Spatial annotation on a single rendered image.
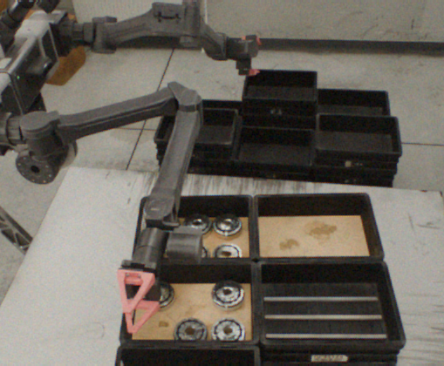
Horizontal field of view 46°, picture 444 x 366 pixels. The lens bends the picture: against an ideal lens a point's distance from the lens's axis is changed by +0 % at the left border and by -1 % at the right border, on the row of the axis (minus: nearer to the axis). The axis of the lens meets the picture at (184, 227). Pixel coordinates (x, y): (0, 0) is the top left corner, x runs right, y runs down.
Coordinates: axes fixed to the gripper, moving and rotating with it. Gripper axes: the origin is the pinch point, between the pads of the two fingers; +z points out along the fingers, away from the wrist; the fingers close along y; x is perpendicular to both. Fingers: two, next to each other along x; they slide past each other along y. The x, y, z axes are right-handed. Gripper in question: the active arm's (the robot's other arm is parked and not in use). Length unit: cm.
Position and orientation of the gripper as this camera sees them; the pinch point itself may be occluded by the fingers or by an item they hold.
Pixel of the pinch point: (130, 319)
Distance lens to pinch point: 94.4
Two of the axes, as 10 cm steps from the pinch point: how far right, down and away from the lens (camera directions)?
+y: 0.6, 6.8, 7.3
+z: -1.7, 7.3, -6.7
